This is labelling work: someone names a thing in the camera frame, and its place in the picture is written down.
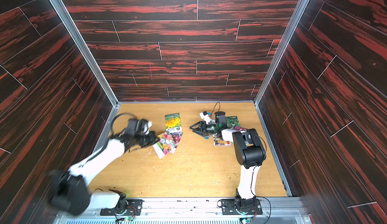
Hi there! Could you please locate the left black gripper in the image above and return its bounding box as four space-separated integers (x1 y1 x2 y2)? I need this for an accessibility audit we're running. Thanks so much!
134 131 162 147

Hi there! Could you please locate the multicolour flower seed packet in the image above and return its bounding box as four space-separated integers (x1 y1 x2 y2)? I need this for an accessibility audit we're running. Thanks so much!
156 132 183 157

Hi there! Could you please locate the pink striped shop seed packet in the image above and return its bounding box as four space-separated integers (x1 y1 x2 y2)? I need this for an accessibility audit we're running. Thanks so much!
213 137 232 147

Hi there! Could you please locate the yellow marigold seed packet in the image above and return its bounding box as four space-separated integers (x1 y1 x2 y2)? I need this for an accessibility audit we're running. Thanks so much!
165 113 182 133

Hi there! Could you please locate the pink aster seed packet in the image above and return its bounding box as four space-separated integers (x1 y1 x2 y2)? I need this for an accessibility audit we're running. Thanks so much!
153 142 169 159

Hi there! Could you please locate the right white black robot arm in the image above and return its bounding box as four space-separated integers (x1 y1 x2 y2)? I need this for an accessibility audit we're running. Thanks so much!
189 111 267 214

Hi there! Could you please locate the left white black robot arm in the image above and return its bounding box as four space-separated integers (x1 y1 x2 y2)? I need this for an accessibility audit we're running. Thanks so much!
48 118 159 216

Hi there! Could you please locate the dark green leaf seed packet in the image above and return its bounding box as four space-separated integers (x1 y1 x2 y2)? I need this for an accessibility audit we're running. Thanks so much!
226 116 241 129

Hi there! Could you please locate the green magenta seed packet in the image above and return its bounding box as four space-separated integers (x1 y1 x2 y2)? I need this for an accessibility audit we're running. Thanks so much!
233 126 247 131

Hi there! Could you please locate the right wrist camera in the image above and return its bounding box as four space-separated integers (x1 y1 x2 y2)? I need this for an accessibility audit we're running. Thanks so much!
200 111 213 124

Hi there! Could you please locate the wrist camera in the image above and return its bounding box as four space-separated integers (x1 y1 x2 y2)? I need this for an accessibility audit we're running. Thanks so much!
200 111 213 124
137 119 152 135

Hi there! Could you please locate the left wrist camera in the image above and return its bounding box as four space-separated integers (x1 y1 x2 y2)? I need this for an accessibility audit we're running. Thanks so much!
137 119 152 135

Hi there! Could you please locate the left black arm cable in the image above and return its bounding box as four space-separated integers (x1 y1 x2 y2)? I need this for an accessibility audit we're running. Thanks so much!
110 113 137 138

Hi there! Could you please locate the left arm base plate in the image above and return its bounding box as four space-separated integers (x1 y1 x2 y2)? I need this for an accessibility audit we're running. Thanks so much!
100 198 144 217

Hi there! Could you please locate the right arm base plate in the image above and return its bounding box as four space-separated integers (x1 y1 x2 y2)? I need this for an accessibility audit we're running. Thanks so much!
217 197 263 216

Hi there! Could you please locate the front aluminium rail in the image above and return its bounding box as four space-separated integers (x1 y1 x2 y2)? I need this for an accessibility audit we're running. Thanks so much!
54 197 313 224

